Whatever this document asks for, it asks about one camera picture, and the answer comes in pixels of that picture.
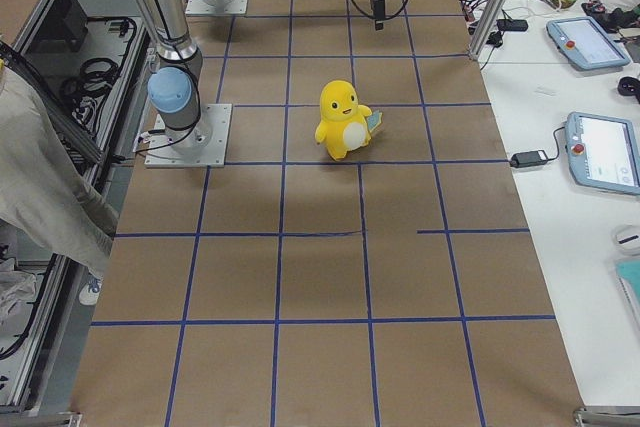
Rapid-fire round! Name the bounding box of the black power adapter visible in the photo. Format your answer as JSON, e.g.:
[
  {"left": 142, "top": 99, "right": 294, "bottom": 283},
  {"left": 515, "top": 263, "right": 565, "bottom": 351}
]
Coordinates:
[{"left": 509, "top": 150, "right": 549, "bottom": 168}]

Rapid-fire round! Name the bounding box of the yellow plush toy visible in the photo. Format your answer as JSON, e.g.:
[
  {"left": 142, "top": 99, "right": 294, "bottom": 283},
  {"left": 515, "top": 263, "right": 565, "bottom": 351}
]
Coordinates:
[{"left": 314, "top": 80, "right": 382, "bottom": 161}]

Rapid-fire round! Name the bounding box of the lower teach pendant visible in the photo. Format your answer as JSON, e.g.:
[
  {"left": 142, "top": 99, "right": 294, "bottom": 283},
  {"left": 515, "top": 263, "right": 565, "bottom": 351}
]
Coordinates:
[{"left": 564, "top": 112, "right": 639, "bottom": 196}]

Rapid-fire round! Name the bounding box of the person in beige trousers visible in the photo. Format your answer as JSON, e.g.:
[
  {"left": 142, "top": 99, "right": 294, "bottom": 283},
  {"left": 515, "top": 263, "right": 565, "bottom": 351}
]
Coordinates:
[{"left": 1, "top": 64, "right": 118, "bottom": 306}]

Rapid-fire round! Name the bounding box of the upper teach pendant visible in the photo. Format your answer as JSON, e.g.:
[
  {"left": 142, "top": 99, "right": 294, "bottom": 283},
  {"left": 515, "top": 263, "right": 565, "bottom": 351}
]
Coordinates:
[{"left": 546, "top": 17, "right": 631, "bottom": 70}]

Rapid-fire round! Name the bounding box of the teach pendant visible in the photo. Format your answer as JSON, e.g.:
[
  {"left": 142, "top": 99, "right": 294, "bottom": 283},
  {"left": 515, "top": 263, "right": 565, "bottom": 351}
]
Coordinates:
[
  {"left": 564, "top": 112, "right": 639, "bottom": 196},
  {"left": 546, "top": 17, "right": 631, "bottom": 70}
]

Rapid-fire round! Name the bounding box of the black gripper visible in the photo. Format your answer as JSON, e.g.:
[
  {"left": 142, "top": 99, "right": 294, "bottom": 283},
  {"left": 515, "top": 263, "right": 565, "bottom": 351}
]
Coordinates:
[{"left": 370, "top": 0, "right": 386, "bottom": 31}]

